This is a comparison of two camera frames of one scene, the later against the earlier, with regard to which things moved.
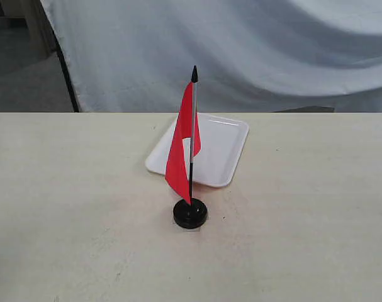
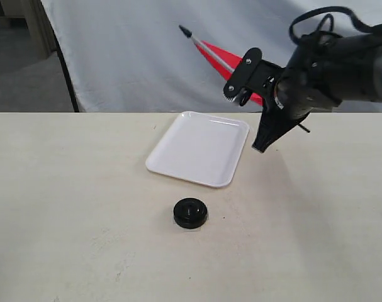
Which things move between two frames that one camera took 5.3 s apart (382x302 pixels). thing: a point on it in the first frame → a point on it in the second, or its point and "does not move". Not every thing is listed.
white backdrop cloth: x=250 y=56 does not move
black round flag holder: x=188 y=216 does not move
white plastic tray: x=222 y=144 does not move
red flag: x=187 y=126 → x=223 y=63
